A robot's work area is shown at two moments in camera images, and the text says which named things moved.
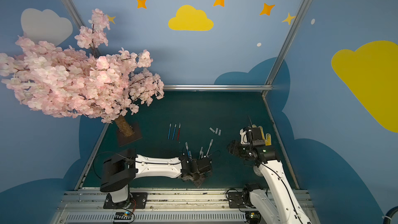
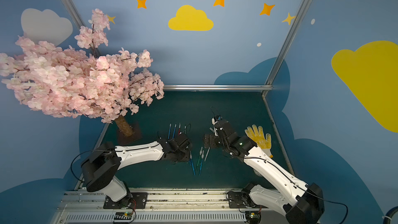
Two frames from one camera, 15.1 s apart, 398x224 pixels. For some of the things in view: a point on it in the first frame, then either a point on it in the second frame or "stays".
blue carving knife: (169, 130) stays
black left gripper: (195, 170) to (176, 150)
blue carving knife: (174, 131) stays
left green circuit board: (123, 215) stays
